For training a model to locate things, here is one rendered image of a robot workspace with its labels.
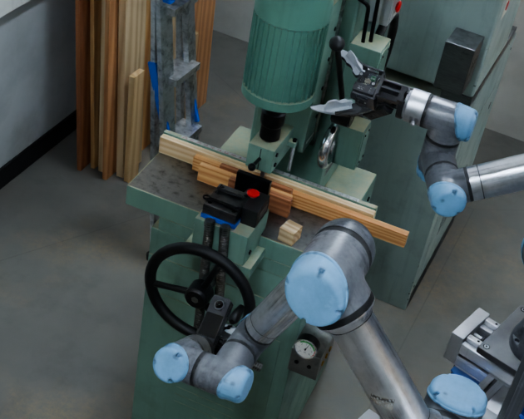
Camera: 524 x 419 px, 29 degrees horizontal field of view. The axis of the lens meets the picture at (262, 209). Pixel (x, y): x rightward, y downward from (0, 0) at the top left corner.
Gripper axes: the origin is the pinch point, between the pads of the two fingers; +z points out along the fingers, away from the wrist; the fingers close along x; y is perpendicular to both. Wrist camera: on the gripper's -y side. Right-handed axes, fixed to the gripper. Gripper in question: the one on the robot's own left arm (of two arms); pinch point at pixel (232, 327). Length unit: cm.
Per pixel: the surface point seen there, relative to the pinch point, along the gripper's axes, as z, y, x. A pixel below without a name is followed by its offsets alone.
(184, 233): 18.7, -12.9, -25.0
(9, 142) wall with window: 118, -2, -142
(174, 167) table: 26, -27, -36
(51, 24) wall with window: 122, -49, -139
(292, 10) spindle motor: -4, -73, -6
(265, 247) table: 17.6, -16.8, -3.0
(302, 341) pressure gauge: 22.4, 3.4, 11.7
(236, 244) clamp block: 6.2, -17.5, -6.7
